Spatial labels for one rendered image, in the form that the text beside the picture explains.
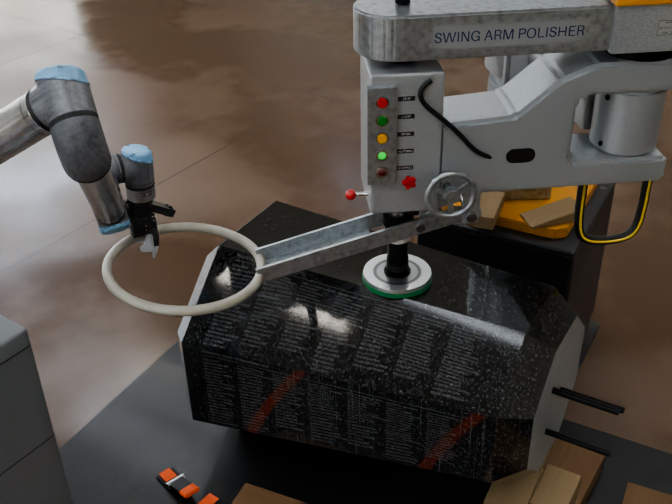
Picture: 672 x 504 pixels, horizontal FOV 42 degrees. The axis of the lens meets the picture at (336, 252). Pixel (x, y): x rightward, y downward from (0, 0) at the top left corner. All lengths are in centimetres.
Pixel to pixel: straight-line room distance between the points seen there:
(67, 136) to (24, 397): 102
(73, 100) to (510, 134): 115
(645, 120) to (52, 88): 157
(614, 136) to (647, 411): 143
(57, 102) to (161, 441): 171
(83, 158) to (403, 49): 84
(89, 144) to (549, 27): 118
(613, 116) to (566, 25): 34
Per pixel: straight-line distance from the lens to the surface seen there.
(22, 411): 287
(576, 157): 261
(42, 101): 216
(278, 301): 283
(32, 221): 508
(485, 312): 265
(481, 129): 246
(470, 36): 233
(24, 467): 299
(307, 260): 262
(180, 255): 454
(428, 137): 242
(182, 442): 347
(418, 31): 230
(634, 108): 259
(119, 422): 360
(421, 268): 277
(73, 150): 211
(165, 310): 250
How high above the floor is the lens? 242
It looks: 33 degrees down
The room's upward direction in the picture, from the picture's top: 1 degrees counter-clockwise
